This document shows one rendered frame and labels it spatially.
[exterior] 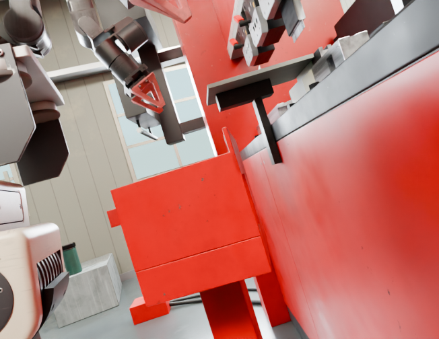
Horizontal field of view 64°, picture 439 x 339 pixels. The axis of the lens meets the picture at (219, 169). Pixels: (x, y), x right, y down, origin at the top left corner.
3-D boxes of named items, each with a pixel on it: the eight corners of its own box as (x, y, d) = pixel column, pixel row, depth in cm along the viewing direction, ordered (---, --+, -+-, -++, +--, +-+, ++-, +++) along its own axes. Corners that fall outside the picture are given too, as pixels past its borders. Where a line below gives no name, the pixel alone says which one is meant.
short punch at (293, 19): (291, 44, 97) (280, 11, 97) (297, 42, 97) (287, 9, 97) (301, 27, 87) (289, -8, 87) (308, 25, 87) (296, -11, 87)
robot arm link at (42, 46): (-3, 46, 82) (-12, 35, 77) (26, 15, 84) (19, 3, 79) (31, 71, 83) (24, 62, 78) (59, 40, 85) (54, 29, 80)
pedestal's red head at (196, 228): (180, 263, 62) (151, 167, 63) (266, 237, 61) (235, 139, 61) (145, 307, 42) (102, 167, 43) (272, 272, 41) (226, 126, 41)
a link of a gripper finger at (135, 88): (171, 103, 89) (145, 75, 88) (174, 94, 82) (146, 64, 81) (151, 120, 87) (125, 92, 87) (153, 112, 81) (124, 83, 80)
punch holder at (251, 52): (248, 68, 142) (235, 29, 142) (268, 62, 142) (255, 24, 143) (253, 54, 127) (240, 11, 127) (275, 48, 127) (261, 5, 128)
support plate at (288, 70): (207, 105, 99) (206, 102, 99) (294, 79, 100) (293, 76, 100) (208, 89, 81) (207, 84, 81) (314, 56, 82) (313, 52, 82)
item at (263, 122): (239, 175, 92) (215, 97, 92) (291, 159, 92) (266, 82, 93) (241, 175, 88) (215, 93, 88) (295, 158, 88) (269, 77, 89)
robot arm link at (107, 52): (92, 56, 86) (89, 46, 81) (114, 39, 88) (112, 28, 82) (112, 77, 87) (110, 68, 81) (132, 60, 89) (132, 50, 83)
